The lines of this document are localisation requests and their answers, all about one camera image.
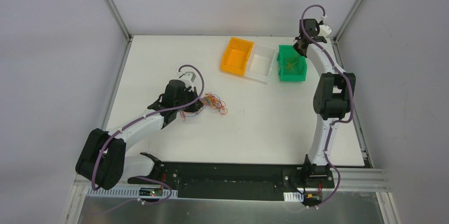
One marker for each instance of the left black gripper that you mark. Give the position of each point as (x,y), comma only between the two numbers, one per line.
(191,102)

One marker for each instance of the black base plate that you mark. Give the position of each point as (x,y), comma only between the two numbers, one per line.
(260,182)

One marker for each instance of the right white cable duct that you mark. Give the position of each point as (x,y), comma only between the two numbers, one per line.
(293,197)

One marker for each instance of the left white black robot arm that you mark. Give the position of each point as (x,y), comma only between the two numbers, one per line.
(103,159)

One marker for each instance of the white cable duct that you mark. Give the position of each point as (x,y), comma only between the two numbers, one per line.
(293,197)
(146,192)

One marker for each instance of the orange plastic bin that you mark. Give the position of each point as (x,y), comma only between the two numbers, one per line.
(236,56)

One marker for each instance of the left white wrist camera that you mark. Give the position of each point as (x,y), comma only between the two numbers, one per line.
(187,78)

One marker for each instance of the right aluminium frame post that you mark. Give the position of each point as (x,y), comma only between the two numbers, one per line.
(347,20)

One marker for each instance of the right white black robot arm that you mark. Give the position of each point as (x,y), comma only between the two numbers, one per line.
(332,101)

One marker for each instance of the white plastic bin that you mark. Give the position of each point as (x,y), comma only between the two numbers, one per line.
(260,63)

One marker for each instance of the aluminium frame post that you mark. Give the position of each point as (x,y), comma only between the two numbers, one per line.
(347,20)
(110,4)

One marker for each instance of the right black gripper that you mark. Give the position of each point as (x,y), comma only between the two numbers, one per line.
(301,45)

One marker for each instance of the left aluminium frame post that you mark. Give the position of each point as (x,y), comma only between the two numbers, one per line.
(110,4)

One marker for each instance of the left white cable duct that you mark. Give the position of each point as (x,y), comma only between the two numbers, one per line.
(146,192)

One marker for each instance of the green plastic bin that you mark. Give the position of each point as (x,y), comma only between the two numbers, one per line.
(292,66)

